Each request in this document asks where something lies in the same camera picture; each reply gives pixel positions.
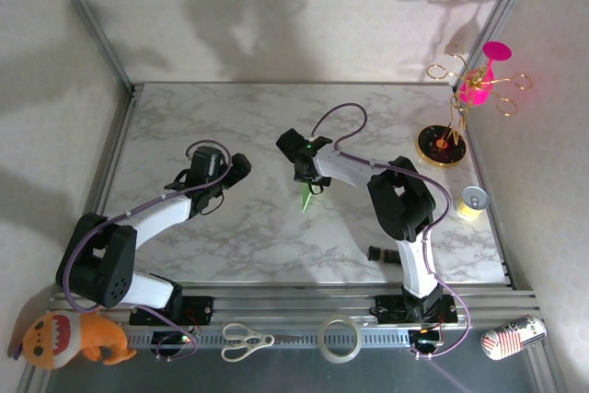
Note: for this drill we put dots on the light green paper sheet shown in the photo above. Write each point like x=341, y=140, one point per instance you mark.
x=307, y=202

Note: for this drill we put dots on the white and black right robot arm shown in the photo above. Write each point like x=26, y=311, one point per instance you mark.
x=414, y=269

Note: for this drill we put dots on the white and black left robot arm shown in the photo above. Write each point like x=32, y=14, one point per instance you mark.
x=161, y=218

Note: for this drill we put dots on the small black cylinder bottle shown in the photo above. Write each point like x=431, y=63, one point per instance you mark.
x=382, y=254

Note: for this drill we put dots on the black controller board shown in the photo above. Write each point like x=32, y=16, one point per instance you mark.
x=425, y=339
x=170, y=339

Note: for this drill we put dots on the yellow drink can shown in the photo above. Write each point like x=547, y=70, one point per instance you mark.
x=469, y=211

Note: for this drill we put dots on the orange shark plush toy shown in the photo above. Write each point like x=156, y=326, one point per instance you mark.
x=92, y=333

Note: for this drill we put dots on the pink wine glass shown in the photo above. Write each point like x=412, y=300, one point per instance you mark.
x=478, y=94

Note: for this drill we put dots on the clear adhesive tape roll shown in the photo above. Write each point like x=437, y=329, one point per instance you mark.
x=340, y=357

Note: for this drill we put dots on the red white striped can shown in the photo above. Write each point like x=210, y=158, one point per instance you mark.
x=511, y=338

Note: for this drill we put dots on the aluminium table side rail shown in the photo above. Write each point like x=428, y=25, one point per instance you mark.
x=110, y=158
x=507, y=269

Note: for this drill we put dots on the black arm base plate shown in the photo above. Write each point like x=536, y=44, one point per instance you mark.
x=198, y=310
x=386, y=308

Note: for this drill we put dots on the aluminium frame crossbar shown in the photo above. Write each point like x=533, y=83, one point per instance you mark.
x=294, y=303

